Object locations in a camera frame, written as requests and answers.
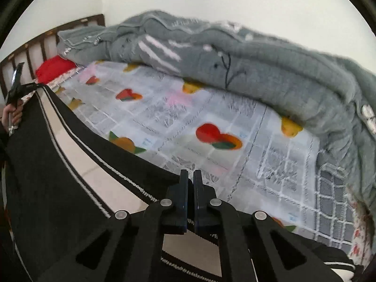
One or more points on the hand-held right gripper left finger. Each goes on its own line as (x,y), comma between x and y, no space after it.
(184,201)

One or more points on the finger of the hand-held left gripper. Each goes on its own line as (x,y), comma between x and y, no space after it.
(29,87)

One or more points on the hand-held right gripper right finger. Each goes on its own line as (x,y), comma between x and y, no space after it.
(197,201)

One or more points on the black pants with white stripe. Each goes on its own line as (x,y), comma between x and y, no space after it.
(44,182)

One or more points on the person's left hand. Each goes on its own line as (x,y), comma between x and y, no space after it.
(16,114)

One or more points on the wooden headboard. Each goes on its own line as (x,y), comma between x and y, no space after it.
(17,61)

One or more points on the red pillow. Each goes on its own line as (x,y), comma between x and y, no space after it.
(54,69)

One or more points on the fruit printed bed sheet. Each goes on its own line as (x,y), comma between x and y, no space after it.
(176,117)

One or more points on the grey quilt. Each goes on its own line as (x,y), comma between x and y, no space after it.
(264,73)

